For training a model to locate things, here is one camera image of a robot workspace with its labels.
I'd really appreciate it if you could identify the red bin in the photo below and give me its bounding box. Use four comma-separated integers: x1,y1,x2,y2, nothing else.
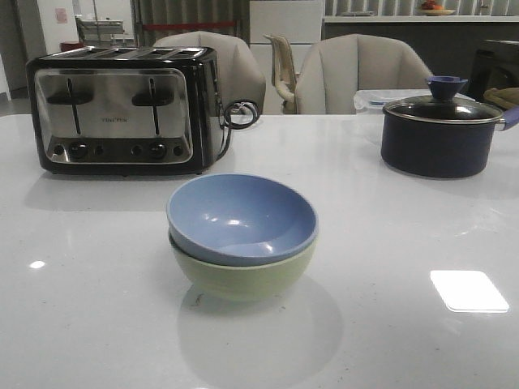
60,41,84,52

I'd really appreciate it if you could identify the beige left dining chair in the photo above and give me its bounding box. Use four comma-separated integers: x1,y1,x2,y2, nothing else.
153,31,266,114

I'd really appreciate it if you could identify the glass pot lid blue knob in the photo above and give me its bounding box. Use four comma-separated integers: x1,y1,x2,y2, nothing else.
383,76,504,124

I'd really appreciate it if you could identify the black toaster power cable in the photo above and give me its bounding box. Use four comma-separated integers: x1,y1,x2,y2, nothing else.
214,99,260,161

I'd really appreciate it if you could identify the cream plastic chair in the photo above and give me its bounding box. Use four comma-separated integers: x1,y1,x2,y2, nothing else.
264,34,297,113

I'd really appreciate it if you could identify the clear plastic food container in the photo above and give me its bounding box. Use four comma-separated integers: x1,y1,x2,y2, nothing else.
353,89,476,118

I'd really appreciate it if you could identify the green bowl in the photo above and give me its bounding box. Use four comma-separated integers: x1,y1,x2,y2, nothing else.
168,235,317,301

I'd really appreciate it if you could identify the black steel toaster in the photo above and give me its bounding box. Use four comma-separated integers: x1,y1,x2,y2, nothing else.
26,46,225,176

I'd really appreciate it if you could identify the beige dining chair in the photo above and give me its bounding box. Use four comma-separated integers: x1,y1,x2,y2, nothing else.
294,34,433,114
153,31,266,114

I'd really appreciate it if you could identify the blue bowl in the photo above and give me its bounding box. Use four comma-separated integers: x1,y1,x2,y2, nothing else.
166,173,319,267

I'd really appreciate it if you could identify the dark blue saucepan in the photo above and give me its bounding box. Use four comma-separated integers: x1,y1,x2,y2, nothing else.
380,107,518,178

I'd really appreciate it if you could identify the fruit plate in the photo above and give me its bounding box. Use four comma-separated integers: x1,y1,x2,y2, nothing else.
418,0,456,16

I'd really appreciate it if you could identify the dark appliance at right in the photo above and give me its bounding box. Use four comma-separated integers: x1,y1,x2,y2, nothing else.
466,40,518,101

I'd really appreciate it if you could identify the white cabinet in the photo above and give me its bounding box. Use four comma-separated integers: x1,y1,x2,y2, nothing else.
249,1,324,115

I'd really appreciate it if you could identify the beige right dining chair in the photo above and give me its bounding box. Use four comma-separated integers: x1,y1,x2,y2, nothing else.
294,34,433,114

